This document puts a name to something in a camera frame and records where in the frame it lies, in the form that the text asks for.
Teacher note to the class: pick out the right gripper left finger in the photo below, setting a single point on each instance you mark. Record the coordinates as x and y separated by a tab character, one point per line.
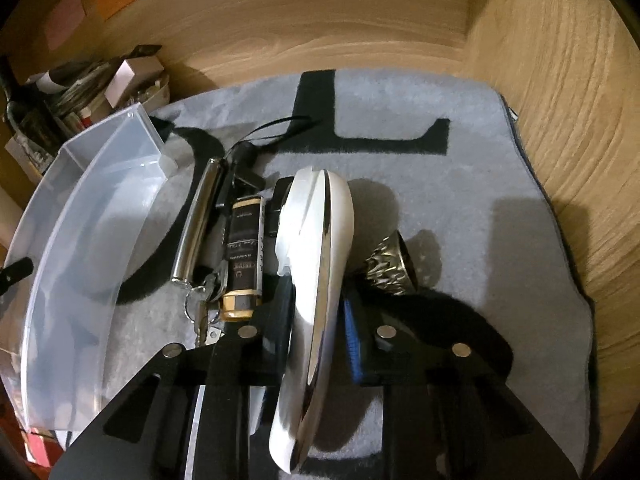
186	411

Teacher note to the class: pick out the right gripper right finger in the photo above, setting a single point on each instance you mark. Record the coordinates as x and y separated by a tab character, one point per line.
447	410

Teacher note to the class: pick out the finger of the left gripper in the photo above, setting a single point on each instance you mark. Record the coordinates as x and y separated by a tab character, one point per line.
14	273

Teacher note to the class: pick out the clear plastic storage bin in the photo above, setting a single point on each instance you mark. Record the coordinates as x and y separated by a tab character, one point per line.
79	230

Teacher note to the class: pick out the white handheld device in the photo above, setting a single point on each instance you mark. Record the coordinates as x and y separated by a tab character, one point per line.
316	228

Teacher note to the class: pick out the stack of books and papers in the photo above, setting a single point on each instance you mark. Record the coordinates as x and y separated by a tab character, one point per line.
52	107

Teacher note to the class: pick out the black and gold lighter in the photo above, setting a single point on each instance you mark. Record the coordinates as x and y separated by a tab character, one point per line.
244	251

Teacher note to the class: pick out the grey mat with black letters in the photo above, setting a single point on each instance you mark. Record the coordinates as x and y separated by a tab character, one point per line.
433	157

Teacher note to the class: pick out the white card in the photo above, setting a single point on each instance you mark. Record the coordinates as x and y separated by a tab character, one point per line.
130	74

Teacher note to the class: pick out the pink sticky note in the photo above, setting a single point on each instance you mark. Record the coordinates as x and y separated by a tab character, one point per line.
62	21

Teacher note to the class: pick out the silver metal cylinder keychain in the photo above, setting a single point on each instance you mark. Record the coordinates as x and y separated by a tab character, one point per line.
196	219

